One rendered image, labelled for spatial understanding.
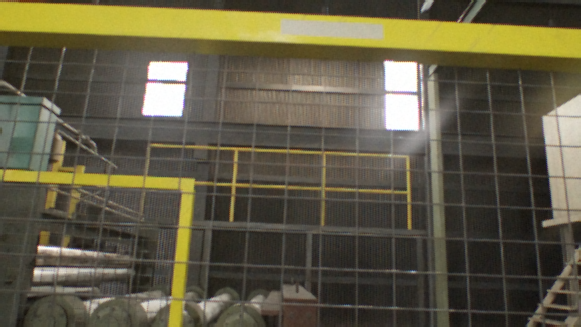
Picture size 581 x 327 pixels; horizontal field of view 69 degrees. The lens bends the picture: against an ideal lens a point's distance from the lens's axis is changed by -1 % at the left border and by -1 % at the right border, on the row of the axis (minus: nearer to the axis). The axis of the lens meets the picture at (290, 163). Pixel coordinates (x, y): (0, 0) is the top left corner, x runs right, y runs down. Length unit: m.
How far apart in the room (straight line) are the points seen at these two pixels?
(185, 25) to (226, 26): 0.06
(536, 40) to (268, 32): 0.42
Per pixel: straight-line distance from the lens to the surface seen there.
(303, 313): 2.21
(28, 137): 2.63
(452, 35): 0.74
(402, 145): 11.49
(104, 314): 2.52
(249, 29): 0.69
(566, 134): 10.16
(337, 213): 11.57
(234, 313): 2.39
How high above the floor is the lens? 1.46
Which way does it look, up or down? 14 degrees up
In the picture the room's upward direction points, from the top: 3 degrees clockwise
